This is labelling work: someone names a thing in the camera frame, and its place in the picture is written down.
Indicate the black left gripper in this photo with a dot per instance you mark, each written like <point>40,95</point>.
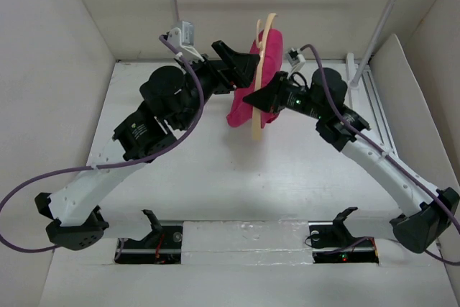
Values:
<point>241,67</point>

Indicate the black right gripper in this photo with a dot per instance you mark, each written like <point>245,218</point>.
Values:
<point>266,98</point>

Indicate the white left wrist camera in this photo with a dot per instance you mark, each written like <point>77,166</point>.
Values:
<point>181,37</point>

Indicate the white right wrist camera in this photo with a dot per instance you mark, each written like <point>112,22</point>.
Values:
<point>296,59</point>

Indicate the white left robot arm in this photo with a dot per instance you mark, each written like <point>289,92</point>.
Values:
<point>173,100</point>

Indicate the beige wooden hanger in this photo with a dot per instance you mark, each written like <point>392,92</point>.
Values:
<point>261,45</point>

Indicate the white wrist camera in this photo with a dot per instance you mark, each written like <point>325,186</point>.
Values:
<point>181,37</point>
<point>296,59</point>

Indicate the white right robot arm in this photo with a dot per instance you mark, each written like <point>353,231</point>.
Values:
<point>426,210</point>

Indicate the pink trousers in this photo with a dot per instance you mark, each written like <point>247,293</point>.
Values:
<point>241,112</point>

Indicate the aluminium side rail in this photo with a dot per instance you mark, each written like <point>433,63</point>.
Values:
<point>381,126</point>

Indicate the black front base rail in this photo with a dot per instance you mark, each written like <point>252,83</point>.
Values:
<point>264,243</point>

